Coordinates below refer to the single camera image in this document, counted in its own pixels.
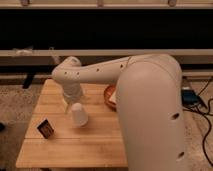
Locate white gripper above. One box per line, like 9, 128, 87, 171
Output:
62, 83, 83, 103

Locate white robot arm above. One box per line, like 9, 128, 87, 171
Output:
52, 54, 189, 171

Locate red bowl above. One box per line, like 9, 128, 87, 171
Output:
104, 85, 116, 110

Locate beige block in bowl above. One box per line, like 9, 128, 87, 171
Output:
109, 92, 116, 104

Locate wooden table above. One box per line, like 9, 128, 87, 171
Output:
16, 79, 127, 168

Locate blue power adapter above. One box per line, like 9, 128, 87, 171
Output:
181, 89, 199, 105

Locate black cables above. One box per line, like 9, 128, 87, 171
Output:
181, 78, 213, 168

